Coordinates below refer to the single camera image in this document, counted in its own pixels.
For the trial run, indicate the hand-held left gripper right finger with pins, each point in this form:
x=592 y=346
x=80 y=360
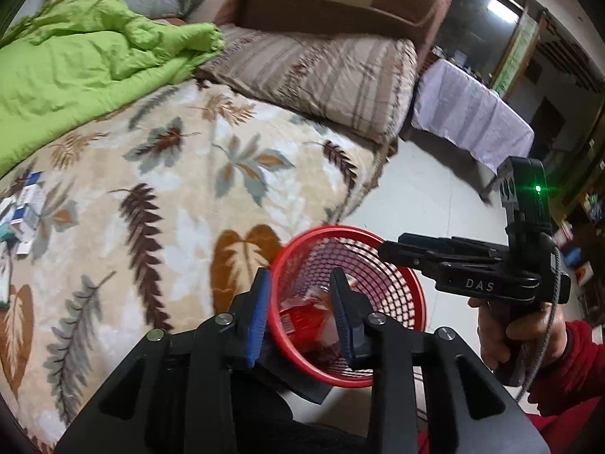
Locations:
x=352 y=333

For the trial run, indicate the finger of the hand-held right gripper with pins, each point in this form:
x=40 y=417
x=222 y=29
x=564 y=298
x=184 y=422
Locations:
x=453 y=249
x=406 y=255

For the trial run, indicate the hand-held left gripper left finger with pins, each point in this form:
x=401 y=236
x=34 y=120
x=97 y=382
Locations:
x=257 y=321

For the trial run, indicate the red plastic mesh basket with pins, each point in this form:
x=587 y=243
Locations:
x=397 y=293

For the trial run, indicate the red and white snack packet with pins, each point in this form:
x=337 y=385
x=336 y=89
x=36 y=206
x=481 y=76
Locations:
x=302 y=326

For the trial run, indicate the small white box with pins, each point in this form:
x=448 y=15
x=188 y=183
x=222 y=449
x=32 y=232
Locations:
x=22 y=248

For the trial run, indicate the blue and white box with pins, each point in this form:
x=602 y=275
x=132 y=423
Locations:
x=28 y=203

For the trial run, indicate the person's red sleeved right forearm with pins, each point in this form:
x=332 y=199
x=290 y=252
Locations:
x=586 y=359

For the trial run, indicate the person's right hand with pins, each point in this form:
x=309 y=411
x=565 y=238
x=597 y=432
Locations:
x=488 y=335

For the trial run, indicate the blue plastic container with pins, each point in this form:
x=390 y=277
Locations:
x=573 y=256

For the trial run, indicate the person's black trouser leg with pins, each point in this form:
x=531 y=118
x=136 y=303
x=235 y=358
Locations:
x=302 y=428

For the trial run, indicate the white tablecloth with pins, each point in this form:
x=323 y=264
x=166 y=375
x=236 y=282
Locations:
x=468 y=113

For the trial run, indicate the leaf print blanket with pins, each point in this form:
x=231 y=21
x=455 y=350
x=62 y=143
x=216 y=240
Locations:
x=156 y=208

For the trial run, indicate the striped beige pillow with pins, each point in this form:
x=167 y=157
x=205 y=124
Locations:
x=321 y=80

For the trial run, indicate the dark glass cabinet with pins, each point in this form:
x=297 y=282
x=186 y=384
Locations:
x=472 y=14

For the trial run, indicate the green quilt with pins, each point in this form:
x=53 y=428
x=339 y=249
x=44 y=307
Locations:
x=80 y=66

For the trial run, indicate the green wall scroll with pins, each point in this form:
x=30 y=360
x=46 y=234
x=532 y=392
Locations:
x=517 y=52

